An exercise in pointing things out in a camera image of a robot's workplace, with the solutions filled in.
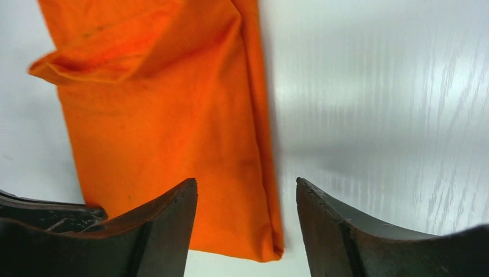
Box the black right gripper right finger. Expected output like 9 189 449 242
296 178 488 276

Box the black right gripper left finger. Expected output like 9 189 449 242
1 178 198 276

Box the orange t shirt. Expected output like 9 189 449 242
29 1 284 262

